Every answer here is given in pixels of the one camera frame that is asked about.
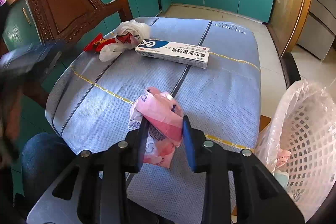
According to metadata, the clear plastic bin liner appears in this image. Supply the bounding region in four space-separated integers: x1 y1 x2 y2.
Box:
254 79 336 222

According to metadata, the pink plastic wrapper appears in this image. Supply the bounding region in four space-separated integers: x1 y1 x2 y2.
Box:
128 87 183 169

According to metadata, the operator leg in jeans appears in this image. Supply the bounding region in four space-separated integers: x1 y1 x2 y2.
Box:
21 132 76 207

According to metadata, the blue seat cushion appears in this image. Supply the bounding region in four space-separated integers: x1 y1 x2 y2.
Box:
45 16 262 224

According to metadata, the operator left hand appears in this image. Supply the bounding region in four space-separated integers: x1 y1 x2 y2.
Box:
1 79 22 167

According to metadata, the red snack wrapper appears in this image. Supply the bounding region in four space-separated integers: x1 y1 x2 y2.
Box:
83 32 139 52

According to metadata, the white blue medicine box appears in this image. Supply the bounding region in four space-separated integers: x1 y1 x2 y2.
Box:
135 39 210 69

